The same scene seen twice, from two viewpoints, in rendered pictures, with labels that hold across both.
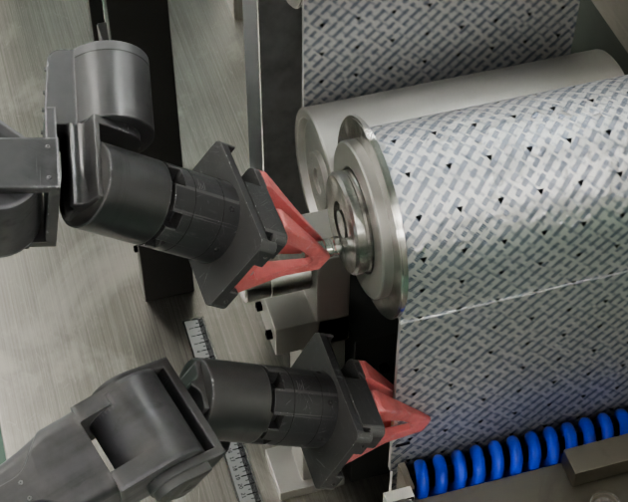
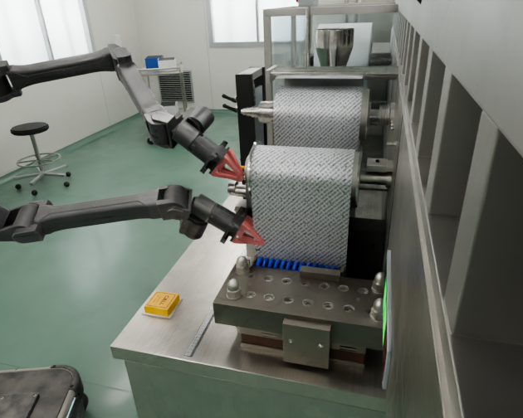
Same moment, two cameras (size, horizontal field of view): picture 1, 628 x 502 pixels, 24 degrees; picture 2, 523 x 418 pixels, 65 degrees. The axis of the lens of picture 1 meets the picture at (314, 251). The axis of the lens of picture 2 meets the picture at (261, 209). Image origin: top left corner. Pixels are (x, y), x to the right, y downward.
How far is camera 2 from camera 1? 0.69 m
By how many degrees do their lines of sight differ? 33
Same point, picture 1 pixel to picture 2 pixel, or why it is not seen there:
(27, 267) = not seen: hidden behind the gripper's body
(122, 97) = (197, 114)
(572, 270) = (304, 195)
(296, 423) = (217, 218)
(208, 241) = (203, 153)
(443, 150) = (273, 148)
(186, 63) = not seen: hidden behind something
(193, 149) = not seen: hidden behind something
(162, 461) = (169, 201)
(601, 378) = (321, 250)
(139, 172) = (189, 128)
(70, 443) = (153, 192)
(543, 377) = (300, 240)
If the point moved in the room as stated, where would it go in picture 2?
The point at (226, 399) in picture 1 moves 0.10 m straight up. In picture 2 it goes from (199, 201) to (195, 164)
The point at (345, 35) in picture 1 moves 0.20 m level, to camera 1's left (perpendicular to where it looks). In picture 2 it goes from (285, 142) to (228, 133)
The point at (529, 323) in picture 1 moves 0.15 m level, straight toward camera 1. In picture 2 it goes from (292, 212) to (247, 236)
